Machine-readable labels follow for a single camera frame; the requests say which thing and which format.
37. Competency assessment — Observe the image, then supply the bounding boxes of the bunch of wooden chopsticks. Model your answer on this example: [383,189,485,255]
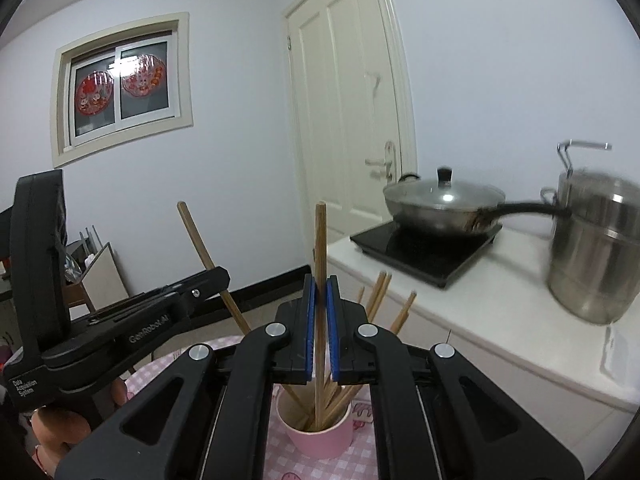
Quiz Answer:
[320,271,418,433]

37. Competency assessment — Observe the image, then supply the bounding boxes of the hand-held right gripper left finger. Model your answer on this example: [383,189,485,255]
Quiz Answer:
[55,274,317,480]

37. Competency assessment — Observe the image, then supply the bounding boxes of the wooden side cabinet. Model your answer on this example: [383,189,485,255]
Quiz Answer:
[65,242,131,311]

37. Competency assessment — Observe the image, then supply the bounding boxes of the single wooden chopstick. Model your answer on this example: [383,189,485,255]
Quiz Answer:
[177,201,307,431]
[314,201,328,432]

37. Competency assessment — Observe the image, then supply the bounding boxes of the cream panel door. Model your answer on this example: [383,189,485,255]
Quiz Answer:
[281,0,418,281]

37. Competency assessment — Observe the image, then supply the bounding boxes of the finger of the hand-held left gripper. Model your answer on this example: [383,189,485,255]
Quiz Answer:
[70,267,232,322]

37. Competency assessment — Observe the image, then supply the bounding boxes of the white kitchen cabinet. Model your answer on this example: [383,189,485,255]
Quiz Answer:
[327,225,640,461]

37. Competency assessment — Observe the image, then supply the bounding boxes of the cream door handle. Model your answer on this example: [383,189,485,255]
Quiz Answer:
[365,141,403,181]

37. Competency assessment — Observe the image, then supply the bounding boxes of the stainless steel steamer pot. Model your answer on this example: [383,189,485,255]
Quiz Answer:
[540,140,640,326]

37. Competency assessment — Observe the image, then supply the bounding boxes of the person's left hand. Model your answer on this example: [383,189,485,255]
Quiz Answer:
[30,377,130,468]

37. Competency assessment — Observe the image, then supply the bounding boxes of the red round window decoration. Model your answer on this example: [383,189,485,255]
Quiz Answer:
[75,71,115,117]
[121,55,166,98]

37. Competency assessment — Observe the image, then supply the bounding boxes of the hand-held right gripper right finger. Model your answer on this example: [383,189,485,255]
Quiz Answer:
[326,276,584,480]

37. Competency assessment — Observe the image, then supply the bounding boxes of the pink checked tablecloth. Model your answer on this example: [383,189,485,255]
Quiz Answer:
[117,337,388,480]

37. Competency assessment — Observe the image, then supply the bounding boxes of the pink paper cup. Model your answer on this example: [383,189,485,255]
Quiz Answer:
[272,385,356,461]

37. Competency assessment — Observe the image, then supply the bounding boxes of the upright cutting boards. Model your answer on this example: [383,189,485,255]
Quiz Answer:
[80,226,103,261]

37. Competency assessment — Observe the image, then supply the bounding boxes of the black induction cooker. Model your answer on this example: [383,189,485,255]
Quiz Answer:
[350,220,503,289]

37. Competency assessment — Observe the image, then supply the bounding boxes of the steel wok with black handle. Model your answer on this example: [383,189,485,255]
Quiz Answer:
[384,180,571,239]

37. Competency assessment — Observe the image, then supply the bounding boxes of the glass wok lid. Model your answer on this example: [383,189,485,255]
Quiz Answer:
[384,166,506,211]

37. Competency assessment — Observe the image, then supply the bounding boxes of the framed sliding window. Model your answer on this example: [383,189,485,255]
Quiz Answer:
[51,11,194,170]

